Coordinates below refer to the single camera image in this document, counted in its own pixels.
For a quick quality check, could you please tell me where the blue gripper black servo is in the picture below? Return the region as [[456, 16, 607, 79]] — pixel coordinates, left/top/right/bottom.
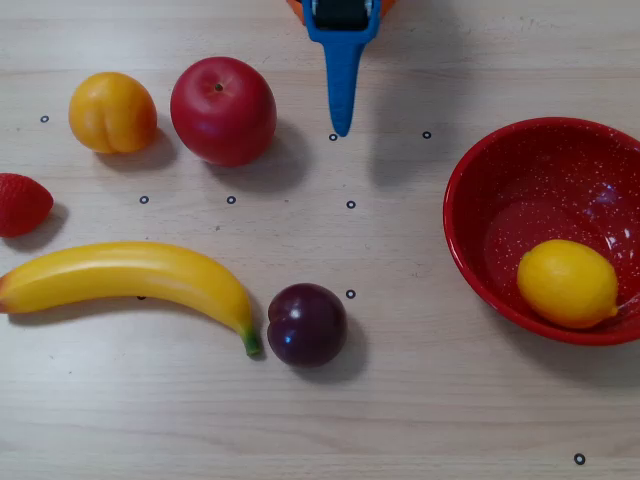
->
[[303, 0, 385, 138]]

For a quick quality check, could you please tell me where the yellow lemon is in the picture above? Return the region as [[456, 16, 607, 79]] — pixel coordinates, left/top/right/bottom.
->
[[516, 238, 621, 330]]

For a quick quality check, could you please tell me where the red speckled bowl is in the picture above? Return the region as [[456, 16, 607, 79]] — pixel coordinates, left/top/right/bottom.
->
[[442, 116, 640, 347]]

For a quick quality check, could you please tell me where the red apple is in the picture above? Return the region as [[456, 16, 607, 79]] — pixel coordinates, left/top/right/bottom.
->
[[169, 56, 278, 168]]

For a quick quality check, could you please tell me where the orange yellow peach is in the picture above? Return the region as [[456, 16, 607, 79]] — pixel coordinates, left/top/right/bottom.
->
[[68, 71, 159, 155]]

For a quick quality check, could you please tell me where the dark purple plum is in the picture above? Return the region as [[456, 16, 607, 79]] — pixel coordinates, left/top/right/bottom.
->
[[266, 282, 349, 369]]

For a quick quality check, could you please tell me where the yellow banana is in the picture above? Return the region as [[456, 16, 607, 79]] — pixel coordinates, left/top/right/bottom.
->
[[0, 241, 264, 358]]

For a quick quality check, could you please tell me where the red strawberry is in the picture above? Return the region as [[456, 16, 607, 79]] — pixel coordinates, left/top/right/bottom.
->
[[0, 172, 55, 239]]

